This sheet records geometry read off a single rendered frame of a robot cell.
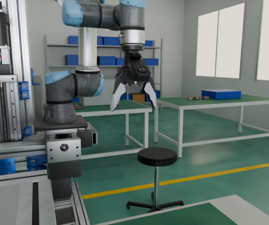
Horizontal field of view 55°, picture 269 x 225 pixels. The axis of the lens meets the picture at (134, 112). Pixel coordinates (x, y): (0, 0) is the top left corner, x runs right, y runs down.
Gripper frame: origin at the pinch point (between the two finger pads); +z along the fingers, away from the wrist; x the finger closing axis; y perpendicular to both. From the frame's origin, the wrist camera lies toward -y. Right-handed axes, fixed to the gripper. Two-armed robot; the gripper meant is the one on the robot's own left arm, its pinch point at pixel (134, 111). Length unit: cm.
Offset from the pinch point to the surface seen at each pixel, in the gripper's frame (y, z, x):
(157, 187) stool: 115, 90, -60
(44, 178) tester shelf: -33.9, 3.6, 27.1
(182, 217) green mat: -0.4, 40.2, -18.4
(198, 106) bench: 230, 42, -173
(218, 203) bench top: 4, 40, -37
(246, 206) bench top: -2, 40, -46
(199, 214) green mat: -0.4, 40.2, -25.5
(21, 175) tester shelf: -31.6, 3.6, 30.6
